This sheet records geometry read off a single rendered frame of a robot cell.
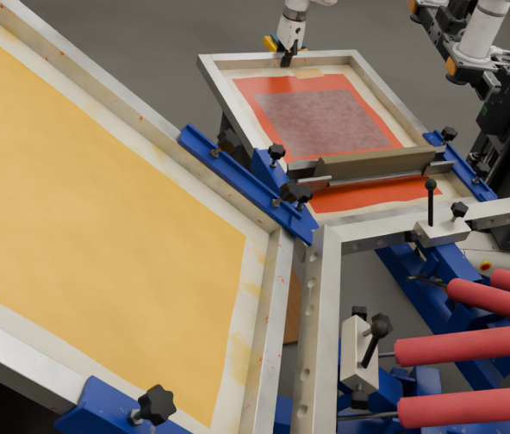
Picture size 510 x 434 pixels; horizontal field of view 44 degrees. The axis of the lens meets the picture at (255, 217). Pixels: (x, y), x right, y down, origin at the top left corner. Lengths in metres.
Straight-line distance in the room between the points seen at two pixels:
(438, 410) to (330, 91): 1.24
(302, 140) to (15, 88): 0.97
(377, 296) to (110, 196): 1.97
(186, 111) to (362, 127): 1.81
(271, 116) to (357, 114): 0.29
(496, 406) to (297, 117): 1.11
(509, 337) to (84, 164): 0.77
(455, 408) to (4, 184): 0.77
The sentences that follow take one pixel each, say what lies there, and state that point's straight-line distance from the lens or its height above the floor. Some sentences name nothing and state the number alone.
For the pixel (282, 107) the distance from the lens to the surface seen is 1.95.
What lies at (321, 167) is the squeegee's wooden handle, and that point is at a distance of 1.62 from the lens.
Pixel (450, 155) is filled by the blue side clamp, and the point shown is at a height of 1.02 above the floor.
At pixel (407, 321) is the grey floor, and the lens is 2.82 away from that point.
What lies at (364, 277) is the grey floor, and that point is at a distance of 2.91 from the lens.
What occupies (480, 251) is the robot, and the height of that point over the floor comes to 0.28.
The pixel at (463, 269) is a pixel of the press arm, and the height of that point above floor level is 1.04.
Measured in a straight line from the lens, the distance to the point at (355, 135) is 1.93.
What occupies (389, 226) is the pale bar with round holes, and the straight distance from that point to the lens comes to 1.53.
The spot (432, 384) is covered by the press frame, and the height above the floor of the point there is 1.05.
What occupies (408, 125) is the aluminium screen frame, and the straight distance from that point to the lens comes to 2.02.
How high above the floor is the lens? 1.99
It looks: 41 degrees down
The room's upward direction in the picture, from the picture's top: 14 degrees clockwise
